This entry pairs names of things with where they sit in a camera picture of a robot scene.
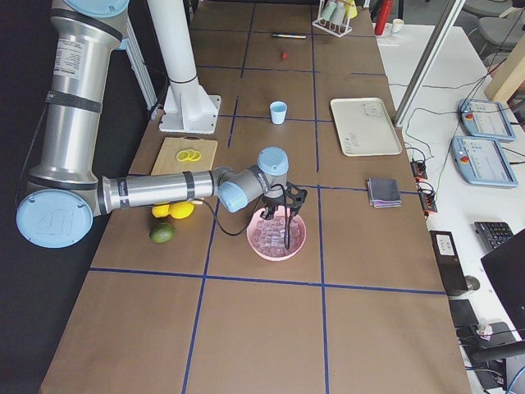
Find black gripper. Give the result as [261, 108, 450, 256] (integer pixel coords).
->
[259, 181, 308, 250]

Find clear ice cubes pile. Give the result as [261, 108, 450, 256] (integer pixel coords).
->
[248, 216, 305, 259]

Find steel muddler black tip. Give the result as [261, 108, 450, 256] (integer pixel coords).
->
[272, 33, 307, 39]

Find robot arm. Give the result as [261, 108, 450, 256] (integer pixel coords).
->
[16, 1, 307, 248]

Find light blue cup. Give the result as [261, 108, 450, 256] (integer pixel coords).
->
[269, 101, 288, 125]

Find white paper cup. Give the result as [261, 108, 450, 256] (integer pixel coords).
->
[390, 18, 404, 34]

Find pink bowl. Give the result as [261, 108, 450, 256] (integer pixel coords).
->
[246, 207, 306, 261]

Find yellow lemon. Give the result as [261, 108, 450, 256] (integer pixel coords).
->
[168, 201, 195, 220]
[151, 204, 171, 218]

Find folded grey cloth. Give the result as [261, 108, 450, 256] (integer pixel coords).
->
[367, 178, 402, 208]

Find lemon slices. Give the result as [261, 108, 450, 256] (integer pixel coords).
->
[176, 149, 202, 163]

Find cream bear tray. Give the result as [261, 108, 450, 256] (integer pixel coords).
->
[330, 98, 402, 157]

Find wooden cutting board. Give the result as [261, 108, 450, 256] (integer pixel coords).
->
[151, 137, 217, 175]

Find green avocado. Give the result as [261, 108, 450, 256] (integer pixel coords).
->
[149, 222, 176, 244]

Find black box device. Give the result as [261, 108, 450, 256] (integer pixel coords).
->
[429, 231, 468, 296]

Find blue teach pendant near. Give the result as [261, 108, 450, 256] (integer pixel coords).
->
[451, 136, 518, 188]

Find blue teach pendant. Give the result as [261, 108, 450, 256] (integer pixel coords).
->
[458, 98, 516, 142]
[451, 136, 518, 188]

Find black keyboard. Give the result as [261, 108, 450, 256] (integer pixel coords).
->
[474, 222, 514, 250]

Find blue teach pendant far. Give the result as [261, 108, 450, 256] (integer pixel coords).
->
[458, 98, 516, 142]

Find red bottle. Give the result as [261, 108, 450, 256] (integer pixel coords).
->
[374, 0, 393, 36]

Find black laptop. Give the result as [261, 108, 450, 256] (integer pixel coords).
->
[482, 230, 525, 329]

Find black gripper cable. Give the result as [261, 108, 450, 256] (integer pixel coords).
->
[203, 183, 288, 237]

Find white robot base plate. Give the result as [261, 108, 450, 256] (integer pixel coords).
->
[159, 92, 221, 135]

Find white wire cup rack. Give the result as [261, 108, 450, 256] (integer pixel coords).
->
[312, 0, 358, 38]

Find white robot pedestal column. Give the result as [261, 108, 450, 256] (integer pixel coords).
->
[146, 0, 199, 87]

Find aluminium frame post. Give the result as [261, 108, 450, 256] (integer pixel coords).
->
[394, 0, 466, 127]

